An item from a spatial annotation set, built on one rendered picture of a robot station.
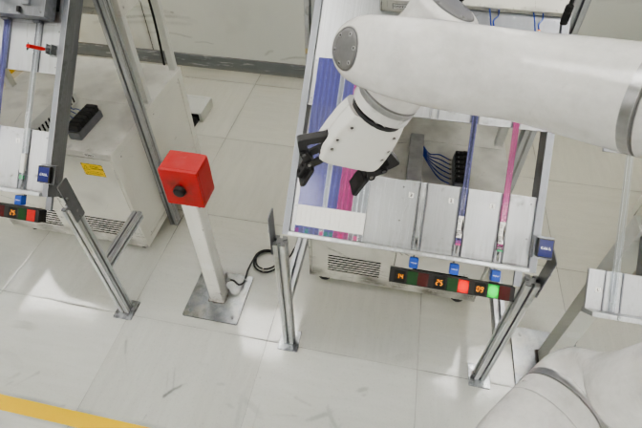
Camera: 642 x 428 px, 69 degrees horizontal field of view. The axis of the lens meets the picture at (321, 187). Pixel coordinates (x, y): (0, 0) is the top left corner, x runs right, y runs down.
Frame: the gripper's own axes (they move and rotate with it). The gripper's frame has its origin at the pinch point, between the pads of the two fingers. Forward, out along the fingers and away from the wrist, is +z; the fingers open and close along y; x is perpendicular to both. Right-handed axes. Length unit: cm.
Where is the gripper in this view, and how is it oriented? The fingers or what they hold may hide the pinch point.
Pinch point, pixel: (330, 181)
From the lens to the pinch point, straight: 73.2
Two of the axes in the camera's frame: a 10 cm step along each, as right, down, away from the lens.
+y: -9.0, -1.6, -4.1
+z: -4.2, 6.1, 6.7
